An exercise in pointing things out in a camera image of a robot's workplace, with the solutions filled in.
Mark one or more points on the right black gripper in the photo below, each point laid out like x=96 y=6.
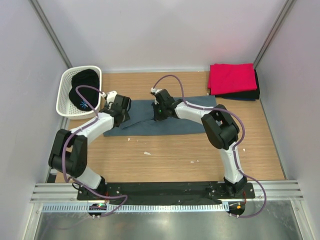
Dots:
x=157 y=116

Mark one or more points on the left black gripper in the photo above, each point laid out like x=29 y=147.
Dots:
x=127 y=117

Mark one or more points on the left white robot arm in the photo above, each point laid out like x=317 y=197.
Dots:
x=69 y=153

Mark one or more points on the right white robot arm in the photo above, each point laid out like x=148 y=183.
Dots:
x=219 y=126

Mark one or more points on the black t shirt in basket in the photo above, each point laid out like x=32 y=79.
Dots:
x=83 y=87

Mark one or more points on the white perforated plastic basket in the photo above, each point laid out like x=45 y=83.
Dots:
x=69 y=104

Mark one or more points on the folded red t shirt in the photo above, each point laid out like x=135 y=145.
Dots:
x=231 y=78

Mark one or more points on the folded navy t shirt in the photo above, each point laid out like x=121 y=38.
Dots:
x=239 y=99

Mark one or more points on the folded black t shirt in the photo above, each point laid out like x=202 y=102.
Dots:
x=251 y=94

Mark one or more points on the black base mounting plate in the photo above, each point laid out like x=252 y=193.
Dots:
x=176 y=193

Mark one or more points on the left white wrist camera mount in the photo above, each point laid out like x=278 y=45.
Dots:
x=109 y=96

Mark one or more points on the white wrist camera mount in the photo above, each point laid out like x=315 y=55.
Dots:
x=109 y=96
x=154 y=91

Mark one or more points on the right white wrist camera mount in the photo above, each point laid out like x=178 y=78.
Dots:
x=154 y=91

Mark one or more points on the white slotted cable duct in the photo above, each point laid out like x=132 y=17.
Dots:
x=105 y=208

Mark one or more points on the aluminium frame rail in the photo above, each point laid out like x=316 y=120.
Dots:
x=276 y=190

